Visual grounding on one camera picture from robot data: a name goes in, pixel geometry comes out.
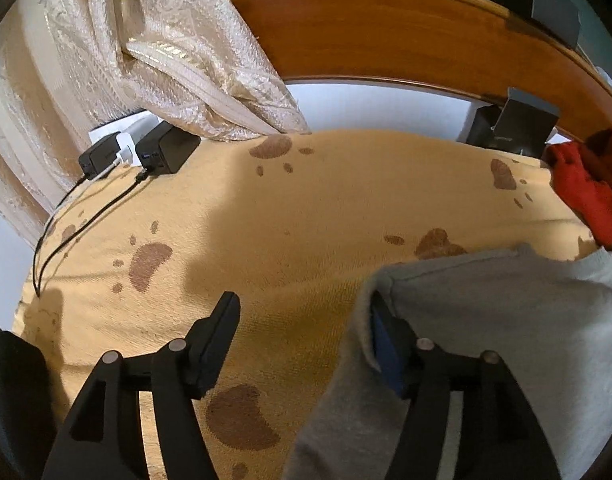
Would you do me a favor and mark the white power strip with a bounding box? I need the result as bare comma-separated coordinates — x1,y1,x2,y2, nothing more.
88,112,159,167

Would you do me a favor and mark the dark box with open flaps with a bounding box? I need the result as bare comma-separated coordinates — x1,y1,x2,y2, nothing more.
530,0,581,51

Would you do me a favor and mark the large black power adapter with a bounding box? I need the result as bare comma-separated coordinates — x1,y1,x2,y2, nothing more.
135,121,201,177

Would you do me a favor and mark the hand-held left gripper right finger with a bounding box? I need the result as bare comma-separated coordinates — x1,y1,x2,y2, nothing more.
370,291,562,480

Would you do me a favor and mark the black cable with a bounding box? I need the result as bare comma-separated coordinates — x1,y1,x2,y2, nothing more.
36,169,148,297
32,172,91,287

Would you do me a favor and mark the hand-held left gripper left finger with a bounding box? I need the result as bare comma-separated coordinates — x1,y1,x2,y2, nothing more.
41,291,241,480

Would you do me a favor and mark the cream patterned curtain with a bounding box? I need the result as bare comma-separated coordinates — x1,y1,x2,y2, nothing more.
0,0,313,251

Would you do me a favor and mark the dark cloth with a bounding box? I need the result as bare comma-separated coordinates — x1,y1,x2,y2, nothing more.
0,325,60,480

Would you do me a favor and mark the wooden headboard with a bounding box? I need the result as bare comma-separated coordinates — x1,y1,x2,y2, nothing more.
225,0,612,143

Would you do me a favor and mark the grey sweater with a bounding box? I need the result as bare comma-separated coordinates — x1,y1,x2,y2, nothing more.
283,242,612,480

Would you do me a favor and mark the red sweater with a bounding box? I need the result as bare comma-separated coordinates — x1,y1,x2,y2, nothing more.
542,127,612,253

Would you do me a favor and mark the small black power adapter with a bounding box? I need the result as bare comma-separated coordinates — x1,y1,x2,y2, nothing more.
78,131,123,181

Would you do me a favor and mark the black box with open lid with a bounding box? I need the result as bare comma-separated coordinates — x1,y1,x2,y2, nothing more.
488,87,559,158

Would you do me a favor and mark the small black box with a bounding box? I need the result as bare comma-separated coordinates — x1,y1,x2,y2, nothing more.
458,106,504,150

